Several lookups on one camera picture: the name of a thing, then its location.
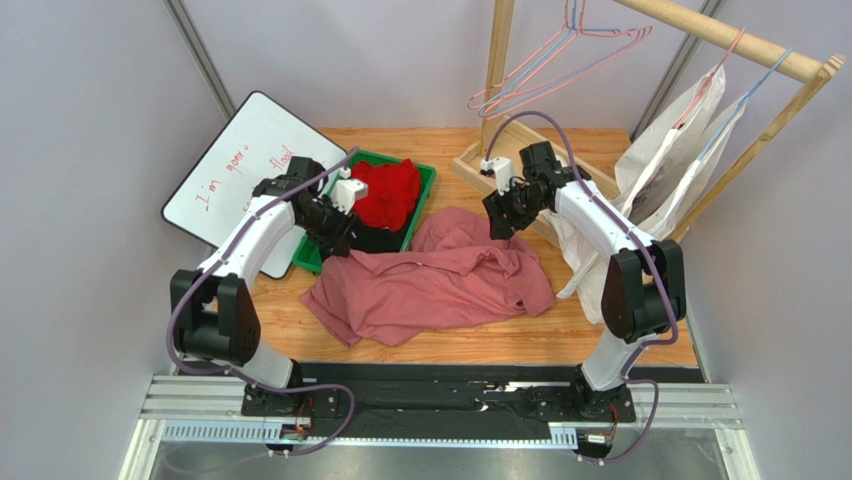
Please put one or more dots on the pink hanger holding shirt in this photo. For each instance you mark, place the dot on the pink hanger holding shirt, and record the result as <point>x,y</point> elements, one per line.
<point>706,82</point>

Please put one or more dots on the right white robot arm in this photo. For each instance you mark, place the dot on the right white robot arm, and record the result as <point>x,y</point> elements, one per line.
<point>643,295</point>

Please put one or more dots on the white whiteboard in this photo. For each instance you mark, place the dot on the white whiteboard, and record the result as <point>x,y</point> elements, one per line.
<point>258,142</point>

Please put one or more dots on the pink t shirt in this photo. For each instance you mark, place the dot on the pink t shirt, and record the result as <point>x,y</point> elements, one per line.
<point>452,276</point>

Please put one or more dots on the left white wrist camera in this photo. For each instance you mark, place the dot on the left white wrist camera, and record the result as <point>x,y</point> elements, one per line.
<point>347,191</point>

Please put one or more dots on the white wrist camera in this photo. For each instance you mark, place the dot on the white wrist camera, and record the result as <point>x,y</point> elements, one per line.
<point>347,191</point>
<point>501,169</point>

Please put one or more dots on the black t shirt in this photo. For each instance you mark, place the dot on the black t shirt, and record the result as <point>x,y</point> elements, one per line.
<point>375,240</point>

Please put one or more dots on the red t shirt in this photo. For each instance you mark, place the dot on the red t shirt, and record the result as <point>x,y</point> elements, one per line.
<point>393,193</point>

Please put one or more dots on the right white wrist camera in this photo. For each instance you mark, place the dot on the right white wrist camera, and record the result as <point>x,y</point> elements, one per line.
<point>501,169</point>

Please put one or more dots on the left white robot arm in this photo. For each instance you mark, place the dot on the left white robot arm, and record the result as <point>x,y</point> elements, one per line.
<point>214,326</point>

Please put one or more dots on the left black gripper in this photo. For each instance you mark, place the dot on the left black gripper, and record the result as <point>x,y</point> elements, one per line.
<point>336,243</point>

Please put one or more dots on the blue hanger holding shirt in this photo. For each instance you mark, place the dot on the blue hanger holding shirt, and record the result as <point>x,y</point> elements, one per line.
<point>745,100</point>

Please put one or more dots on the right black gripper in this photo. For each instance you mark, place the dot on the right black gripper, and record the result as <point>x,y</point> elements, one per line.
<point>501,212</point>

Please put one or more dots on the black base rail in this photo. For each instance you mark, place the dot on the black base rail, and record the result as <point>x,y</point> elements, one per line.
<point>465,404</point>

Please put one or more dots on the white shirt on pink hanger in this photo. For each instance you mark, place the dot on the white shirt on pink hanger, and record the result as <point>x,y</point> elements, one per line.
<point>658,177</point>

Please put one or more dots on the white shirt on blue hanger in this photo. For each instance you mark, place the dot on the white shirt on blue hanger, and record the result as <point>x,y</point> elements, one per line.
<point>588,267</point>

